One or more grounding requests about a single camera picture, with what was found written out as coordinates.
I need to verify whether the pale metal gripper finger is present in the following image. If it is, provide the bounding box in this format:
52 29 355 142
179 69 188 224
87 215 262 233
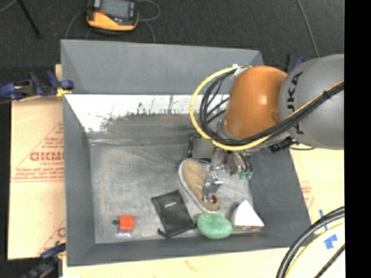
212 173 224 191
202 175 214 204

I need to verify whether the tan slipper shoe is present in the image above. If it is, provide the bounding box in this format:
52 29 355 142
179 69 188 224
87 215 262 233
177 158 223 214

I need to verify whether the green round sponge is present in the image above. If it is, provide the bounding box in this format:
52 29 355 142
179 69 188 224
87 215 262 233
197 212 234 240

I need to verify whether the black flat pouch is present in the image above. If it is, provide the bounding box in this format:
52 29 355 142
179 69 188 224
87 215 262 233
150 189 197 240

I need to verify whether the white wedge-shaped box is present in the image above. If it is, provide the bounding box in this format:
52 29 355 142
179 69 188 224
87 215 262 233
230 199 265 232

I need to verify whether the grey metal bin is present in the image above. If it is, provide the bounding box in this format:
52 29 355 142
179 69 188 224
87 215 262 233
60 39 312 266

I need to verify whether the small orange-red block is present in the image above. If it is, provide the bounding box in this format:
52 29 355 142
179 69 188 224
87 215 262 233
112 214 136 237

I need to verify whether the brown cardboard board, red print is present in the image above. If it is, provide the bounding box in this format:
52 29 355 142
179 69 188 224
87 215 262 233
7 64 68 261

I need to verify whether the black cylinder on white bracket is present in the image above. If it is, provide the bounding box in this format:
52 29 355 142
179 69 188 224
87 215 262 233
268 137 294 153

